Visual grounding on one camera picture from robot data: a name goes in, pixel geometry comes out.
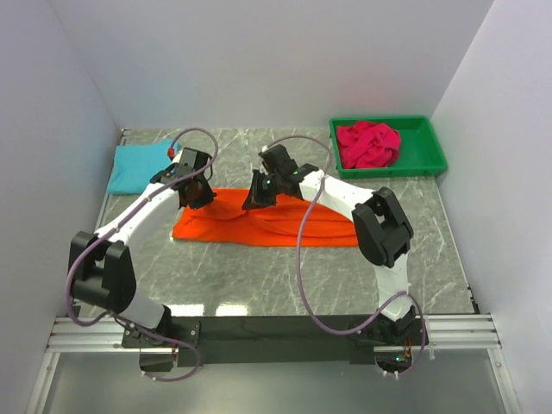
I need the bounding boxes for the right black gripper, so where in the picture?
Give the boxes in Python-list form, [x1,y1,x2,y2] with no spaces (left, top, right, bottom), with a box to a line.
[242,170,283,211]

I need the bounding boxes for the orange t shirt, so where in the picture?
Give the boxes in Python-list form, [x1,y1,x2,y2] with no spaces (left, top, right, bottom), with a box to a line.
[172,188,358,248]

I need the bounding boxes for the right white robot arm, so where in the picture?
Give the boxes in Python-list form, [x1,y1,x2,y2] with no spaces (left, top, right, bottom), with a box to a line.
[242,144,422,345]

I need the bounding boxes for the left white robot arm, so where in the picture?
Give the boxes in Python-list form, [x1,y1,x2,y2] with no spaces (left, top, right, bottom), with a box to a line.
[66,147,216,347]

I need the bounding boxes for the folded light blue t shirt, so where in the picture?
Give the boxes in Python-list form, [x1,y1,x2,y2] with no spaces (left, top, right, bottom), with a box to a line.
[106,139,172,195]

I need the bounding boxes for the crumpled pink t shirt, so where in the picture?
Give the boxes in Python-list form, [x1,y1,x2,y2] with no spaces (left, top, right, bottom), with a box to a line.
[336,120,402,169]

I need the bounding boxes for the green plastic bin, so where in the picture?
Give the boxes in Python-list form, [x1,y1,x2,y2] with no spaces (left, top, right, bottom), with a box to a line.
[329,116,448,179]

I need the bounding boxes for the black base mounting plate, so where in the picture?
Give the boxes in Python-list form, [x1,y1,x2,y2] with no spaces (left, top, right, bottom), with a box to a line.
[120,314,432,370]

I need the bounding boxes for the aluminium frame rail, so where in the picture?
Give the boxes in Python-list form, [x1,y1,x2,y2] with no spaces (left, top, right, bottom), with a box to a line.
[46,314,502,353]

